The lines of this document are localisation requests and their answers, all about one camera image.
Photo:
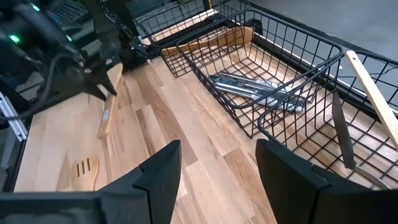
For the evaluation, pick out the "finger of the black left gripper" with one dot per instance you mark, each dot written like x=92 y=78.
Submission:
x=109 y=85
x=96 y=88

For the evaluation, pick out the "black keyboard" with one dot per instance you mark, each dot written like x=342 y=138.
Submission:
x=68 y=11

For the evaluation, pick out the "black frame bracket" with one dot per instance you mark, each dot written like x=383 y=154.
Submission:
x=258 y=26

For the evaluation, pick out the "silver aluminium rail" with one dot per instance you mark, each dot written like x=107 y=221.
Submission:
x=12 y=118

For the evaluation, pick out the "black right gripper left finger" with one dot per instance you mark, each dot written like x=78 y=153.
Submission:
x=158 y=186

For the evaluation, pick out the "wooden spoon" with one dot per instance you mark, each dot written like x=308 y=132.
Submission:
x=239 y=35

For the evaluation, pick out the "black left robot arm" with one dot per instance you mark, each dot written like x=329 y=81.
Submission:
x=31 y=25

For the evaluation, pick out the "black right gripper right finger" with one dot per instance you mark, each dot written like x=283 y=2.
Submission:
x=289 y=186

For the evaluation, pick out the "plain wooden spatula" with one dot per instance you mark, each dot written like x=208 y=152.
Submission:
x=104 y=127

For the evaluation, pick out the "slotted wooden spatula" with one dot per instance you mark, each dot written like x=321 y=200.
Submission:
x=93 y=177

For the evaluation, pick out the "black metal frame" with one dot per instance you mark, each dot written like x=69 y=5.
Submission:
x=280 y=48

